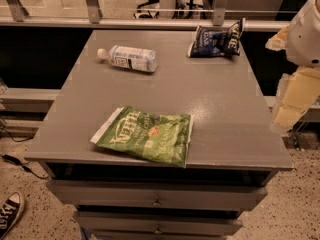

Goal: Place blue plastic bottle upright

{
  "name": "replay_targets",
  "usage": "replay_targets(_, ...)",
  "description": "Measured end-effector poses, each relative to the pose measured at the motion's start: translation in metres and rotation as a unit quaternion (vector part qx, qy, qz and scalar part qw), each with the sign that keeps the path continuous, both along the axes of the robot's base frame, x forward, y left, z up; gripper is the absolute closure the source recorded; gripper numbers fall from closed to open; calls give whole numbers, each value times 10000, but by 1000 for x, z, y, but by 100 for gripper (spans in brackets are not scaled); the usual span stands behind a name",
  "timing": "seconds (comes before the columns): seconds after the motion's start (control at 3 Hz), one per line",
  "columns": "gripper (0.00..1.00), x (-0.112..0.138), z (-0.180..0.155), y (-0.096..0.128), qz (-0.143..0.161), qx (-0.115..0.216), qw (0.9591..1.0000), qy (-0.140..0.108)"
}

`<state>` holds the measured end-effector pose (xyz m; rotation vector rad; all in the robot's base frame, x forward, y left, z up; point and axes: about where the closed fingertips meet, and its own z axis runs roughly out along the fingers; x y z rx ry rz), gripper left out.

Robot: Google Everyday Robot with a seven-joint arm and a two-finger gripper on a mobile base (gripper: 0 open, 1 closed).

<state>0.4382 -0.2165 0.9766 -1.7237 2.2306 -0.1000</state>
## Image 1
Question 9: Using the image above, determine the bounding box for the black office chair base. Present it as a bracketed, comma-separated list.
[133, 0, 160, 19]

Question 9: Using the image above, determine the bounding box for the green chip bag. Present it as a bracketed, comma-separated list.
[91, 106, 193, 168]

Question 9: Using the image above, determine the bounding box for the black white sneaker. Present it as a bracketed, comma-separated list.
[0, 191, 25, 240]

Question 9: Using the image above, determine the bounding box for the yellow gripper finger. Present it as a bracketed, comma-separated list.
[270, 67, 320, 134]
[265, 26, 289, 51]

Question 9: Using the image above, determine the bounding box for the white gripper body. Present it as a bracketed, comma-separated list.
[286, 0, 320, 67]

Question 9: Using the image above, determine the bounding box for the clear plastic water bottle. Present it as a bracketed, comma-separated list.
[97, 45, 157, 73]

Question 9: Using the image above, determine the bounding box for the grey drawer cabinet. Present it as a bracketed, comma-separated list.
[23, 29, 294, 240]

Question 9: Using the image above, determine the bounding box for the black floor cable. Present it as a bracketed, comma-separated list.
[0, 153, 50, 180]

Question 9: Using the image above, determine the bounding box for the grey drawer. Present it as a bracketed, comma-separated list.
[47, 180, 267, 211]
[73, 212, 242, 236]

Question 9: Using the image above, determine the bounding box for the grey metal railing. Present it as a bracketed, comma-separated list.
[0, 0, 289, 32]

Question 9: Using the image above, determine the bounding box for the upper grey drawer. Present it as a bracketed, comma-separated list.
[47, 180, 267, 211]

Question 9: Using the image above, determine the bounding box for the lower grey drawer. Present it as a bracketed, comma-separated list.
[73, 212, 242, 236]

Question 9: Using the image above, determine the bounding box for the blue chip bag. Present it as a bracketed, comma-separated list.
[187, 18, 245, 58]

